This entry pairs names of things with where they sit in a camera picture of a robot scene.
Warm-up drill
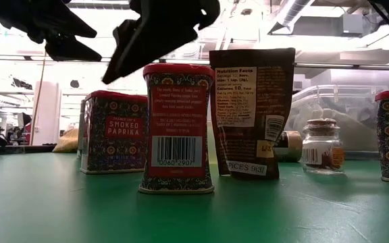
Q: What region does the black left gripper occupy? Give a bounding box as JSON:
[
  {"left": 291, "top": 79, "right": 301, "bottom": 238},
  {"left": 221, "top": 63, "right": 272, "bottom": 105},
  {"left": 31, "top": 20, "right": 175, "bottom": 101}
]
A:
[{"left": 0, "top": 0, "right": 103, "bottom": 62}]

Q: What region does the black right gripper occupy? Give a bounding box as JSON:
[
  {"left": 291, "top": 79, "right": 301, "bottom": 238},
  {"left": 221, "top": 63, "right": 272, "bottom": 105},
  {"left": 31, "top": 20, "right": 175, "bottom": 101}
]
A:
[{"left": 101, "top": 0, "right": 221, "bottom": 85}]

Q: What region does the brown taco seasoning pouch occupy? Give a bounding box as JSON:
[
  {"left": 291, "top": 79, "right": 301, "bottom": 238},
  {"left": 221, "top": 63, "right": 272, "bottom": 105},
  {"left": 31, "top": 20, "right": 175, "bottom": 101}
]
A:
[{"left": 209, "top": 47, "right": 296, "bottom": 181}]

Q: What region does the small glass jar cork lid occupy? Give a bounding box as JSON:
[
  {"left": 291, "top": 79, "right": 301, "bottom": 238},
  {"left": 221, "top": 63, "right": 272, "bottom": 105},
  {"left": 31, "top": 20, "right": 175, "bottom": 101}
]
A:
[{"left": 301, "top": 117, "right": 346, "bottom": 176}]

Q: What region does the white cylindrical pillar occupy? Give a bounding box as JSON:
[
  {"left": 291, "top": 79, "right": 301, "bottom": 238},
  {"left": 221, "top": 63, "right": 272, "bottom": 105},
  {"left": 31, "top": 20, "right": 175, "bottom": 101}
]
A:
[{"left": 31, "top": 80, "right": 63, "bottom": 146}]

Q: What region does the yellow checked cloth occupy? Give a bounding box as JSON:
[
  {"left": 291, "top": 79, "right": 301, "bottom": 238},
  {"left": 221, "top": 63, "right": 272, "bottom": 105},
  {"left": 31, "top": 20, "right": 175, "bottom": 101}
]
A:
[{"left": 51, "top": 127, "right": 80, "bottom": 154}]

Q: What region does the yellow green plastic bin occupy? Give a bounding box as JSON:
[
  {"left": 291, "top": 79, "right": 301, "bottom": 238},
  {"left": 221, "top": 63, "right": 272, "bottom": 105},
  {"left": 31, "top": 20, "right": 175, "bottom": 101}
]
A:
[{"left": 207, "top": 120, "right": 219, "bottom": 166}]

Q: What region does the grey cloth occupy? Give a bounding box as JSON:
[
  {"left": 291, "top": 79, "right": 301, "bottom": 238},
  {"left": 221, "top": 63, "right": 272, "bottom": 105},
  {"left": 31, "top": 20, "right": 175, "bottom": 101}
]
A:
[{"left": 302, "top": 101, "right": 378, "bottom": 149}]

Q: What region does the clear plastic storage box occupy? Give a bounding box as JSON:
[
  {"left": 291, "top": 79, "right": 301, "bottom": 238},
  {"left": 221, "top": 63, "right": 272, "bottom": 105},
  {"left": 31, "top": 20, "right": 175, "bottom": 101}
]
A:
[{"left": 287, "top": 84, "right": 389, "bottom": 153}]

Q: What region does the orange yellow cord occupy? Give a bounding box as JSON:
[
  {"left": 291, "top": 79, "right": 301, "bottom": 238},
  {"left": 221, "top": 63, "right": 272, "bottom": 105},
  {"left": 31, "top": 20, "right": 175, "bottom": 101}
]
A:
[{"left": 28, "top": 50, "right": 49, "bottom": 146}]

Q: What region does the silver ventilation duct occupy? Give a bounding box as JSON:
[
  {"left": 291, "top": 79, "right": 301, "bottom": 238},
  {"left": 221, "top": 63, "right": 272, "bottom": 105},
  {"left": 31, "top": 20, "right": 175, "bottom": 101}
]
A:
[{"left": 267, "top": 0, "right": 317, "bottom": 34}]

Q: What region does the silver horizontal rail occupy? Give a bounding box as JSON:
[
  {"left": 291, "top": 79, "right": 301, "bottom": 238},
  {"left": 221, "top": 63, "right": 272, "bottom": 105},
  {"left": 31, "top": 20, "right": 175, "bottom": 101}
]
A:
[{"left": 292, "top": 61, "right": 389, "bottom": 72}]

